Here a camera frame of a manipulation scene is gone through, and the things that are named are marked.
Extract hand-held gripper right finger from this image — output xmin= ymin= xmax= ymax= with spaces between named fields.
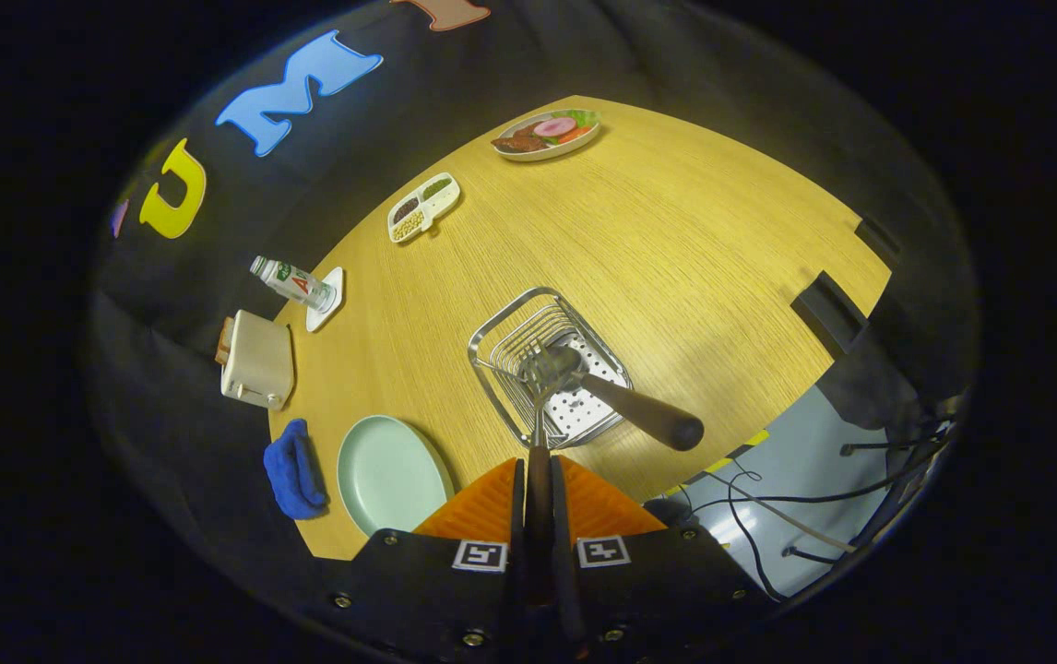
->
xmin=552 ymin=455 xmax=774 ymax=664

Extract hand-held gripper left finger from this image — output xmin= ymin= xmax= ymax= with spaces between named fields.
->
xmin=330 ymin=458 xmax=526 ymax=664

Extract metal fork with brown handle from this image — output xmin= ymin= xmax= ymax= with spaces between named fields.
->
xmin=519 ymin=364 xmax=555 ymax=600

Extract metal spoon with brown handle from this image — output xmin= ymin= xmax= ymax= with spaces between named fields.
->
xmin=519 ymin=346 xmax=706 ymax=452

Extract pale green plate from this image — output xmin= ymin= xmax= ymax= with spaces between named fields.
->
xmin=337 ymin=414 xmax=456 ymax=538

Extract blue folded towel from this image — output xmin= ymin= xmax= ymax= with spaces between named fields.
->
xmin=263 ymin=419 xmax=329 ymax=520

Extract white square coaster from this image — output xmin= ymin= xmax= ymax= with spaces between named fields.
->
xmin=305 ymin=267 xmax=345 ymax=333

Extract white toaster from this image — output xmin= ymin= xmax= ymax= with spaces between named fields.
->
xmin=220 ymin=310 xmax=295 ymax=410

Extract white divided snack tray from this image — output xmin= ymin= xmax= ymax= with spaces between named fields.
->
xmin=387 ymin=172 xmax=462 ymax=244

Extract small white drink bottle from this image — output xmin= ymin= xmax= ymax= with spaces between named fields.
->
xmin=250 ymin=255 xmax=338 ymax=313

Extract white plate with food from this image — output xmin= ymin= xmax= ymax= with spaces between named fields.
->
xmin=491 ymin=109 xmax=601 ymax=162

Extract black cable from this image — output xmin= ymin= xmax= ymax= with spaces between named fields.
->
xmin=676 ymin=461 xmax=790 ymax=602

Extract metal wire basket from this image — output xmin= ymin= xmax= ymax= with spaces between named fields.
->
xmin=468 ymin=286 xmax=634 ymax=451

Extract grey cable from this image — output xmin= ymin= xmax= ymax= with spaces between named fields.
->
xmin=739 ymin=496 xmax=860 ymax=556

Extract black table bracket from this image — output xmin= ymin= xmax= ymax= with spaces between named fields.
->
xmin=790 ymin=271 xmax=871 ymax=356
xmin=856 ymin=218 xmax=904 ymax=268

